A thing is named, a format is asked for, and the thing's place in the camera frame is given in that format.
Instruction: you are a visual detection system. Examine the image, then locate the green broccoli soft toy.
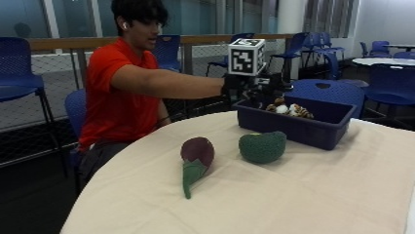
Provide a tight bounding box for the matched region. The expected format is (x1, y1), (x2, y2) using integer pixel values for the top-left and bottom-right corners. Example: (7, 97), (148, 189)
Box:
(237, 131), (287, 165)

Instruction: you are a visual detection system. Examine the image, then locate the white round table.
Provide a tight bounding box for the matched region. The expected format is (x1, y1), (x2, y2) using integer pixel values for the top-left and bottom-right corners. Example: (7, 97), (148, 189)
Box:
(351, 57), (415, 67)

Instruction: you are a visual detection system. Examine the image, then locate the dark-edged table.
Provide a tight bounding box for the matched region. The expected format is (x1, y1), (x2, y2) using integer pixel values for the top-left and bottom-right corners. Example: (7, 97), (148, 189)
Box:
(382, 44), (415, 53)

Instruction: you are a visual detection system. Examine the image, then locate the white marker cube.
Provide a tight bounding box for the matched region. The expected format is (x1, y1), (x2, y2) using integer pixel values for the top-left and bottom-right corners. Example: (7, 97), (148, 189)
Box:
(228, 37), (267, 77)

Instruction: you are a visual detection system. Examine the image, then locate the cream tablecloth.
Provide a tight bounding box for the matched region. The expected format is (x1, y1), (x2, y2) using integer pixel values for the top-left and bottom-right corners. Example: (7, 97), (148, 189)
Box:
(60, 110), (415, 234)

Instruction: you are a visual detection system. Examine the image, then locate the white round column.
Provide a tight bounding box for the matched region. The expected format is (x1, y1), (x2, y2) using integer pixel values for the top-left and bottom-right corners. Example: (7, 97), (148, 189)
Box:
(277, 0), (309, 36)

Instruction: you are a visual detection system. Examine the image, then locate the the person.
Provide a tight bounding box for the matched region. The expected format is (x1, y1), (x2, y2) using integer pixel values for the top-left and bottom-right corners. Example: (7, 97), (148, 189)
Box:
(77, 0), (295, 196)

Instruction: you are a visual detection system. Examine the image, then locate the striped tiger soft toy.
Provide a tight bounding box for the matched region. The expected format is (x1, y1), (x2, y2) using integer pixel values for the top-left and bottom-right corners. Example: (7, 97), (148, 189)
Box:
(265, 97), (315, 120)

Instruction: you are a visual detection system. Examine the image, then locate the wooden railing with mesh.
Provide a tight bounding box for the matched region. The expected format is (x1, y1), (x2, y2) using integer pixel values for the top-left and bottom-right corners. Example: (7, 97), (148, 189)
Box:
(0, 33), (295, 131)

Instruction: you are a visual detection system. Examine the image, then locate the blue plastic bin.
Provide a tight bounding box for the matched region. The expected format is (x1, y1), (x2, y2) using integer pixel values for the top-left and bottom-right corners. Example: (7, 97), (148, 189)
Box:
(233, 94), (358, 151)

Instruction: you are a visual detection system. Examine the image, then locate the blue chair with handle hole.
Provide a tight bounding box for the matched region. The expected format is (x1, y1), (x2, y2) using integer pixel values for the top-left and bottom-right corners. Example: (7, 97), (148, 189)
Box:
(285, 78), (367, 120)

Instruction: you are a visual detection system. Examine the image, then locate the purple eggplant soft toy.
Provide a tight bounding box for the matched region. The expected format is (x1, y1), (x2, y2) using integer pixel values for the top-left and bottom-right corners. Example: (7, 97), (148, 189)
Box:
(180, 136), (217, 200)

